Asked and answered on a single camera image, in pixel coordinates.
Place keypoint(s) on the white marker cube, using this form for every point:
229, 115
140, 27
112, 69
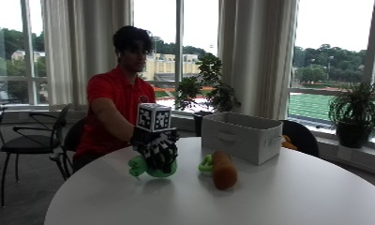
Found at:
153, 117

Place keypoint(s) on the orange plush carrot toy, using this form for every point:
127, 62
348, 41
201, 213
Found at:
223, 169

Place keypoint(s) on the white fabric storage box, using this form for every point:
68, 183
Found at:
241, 137

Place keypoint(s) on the the person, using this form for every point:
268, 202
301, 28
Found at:
112, 103

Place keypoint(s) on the leafy potted plant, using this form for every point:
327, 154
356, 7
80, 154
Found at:
208, 87

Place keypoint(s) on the black chair with armrests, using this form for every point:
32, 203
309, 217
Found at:
33, 140

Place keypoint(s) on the white curtain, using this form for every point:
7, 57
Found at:
257, 56
85, 50

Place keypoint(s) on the grassy potted plant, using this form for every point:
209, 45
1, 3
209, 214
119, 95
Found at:
356, 112

